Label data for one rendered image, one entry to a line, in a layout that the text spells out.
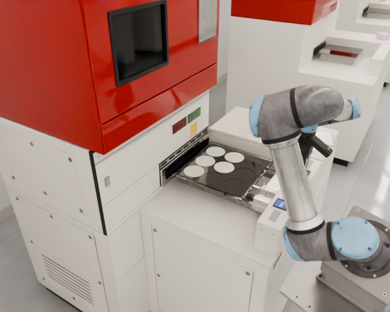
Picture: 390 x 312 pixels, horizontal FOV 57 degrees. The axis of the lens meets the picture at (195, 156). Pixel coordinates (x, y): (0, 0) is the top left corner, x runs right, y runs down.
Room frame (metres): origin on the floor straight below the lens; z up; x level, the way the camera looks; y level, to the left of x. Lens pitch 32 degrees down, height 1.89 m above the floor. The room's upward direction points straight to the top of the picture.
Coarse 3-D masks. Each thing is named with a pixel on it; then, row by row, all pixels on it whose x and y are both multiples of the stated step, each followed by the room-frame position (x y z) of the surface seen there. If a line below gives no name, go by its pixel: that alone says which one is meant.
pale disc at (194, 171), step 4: (188, 168) 1.47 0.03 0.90; (192, 168) 1.47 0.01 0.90; (196, 168) 1.47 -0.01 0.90; (200, 168) 1.47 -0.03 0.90; (184, 172) 1.44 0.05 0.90; (188, 172) 1.44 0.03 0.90; (192, 172) 1.44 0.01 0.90; (196, 172) 1.44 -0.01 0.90; (200, 172) 1.44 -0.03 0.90; (192, 176) 1.40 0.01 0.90; (196, 176) 1.40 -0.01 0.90
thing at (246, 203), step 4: (180, 180) 1.46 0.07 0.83; (188, 184) 1.44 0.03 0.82; (192, 184) 1.43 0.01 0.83; (200, 188) 1.40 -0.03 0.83; (204, 188) 1.39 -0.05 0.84; (208, 192) 1.38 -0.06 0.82; (212, 192) 1.36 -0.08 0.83; (220, 196) 1.34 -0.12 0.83; (224, 196) 1.33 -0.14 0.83; (228, 200) 1.32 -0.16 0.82; (232, 200) 1.31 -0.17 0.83; (236, 200) 1.30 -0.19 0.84; (244, 200) 1.29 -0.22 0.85; (248, 200) 1.29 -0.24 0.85; (240, 204) 1.29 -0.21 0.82; (244, 204) 1.28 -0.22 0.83; (248, 204) 1.27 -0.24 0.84
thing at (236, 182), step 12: (252, 156) 1.58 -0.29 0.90; (204, 168) 1.47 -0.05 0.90; (240, 168) 1.47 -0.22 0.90; (252, 168) 1.47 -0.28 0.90; (264, 168) 1.47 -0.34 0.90; (204, 180) 1.37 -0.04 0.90; (216, 180) 1.37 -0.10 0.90; (228, 180) 1.37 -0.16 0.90; (240, 180) 1.37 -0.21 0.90; (252, 180) 1.37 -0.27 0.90; (228, 192) 1.28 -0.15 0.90; (240, 192) 1.28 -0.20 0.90
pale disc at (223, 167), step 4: (216, 164) 1.51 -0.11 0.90; (220, 164) 1.51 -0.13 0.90; (224, 164) 1.51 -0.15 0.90; (228, 164) 1.51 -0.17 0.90; (216, 168) 1.47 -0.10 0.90; (220, 168) 1.47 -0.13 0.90; (224, 168) 1.47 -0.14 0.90; (228, 168) 1.47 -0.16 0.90; (232, 168) 1.47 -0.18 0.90; (220, 172) 1.44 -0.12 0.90; (224, 172) 1.44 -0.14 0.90; (228, 172) 1.44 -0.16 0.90
